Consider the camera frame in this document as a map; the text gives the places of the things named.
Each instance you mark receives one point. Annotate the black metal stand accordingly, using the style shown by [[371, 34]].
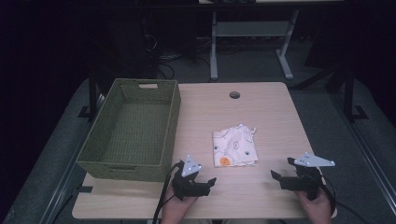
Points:
[[349, 96], [92, 96]]

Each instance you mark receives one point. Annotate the white patterned cloth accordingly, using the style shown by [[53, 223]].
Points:
[[235, 146]]

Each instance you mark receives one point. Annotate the person's right hand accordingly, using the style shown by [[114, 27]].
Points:
[[316, 208]]

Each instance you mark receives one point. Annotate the white metal frame desk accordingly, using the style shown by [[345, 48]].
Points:
[[252, 29]]

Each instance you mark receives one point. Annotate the green woven basket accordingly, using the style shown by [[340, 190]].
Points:
[[137, 130]]

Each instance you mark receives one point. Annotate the person's left hand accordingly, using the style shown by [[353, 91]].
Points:
[[177, 208]]

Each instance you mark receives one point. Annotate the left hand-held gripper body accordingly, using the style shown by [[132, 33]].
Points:
[[188, 186]]

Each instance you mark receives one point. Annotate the grey metal floor rail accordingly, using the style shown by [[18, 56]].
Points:
[[67, 174], [370, 161]]

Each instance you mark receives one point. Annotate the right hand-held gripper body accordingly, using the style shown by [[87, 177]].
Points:
[[303, 180]]

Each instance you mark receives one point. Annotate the black tape strip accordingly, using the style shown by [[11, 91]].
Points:
[[84, 189]]

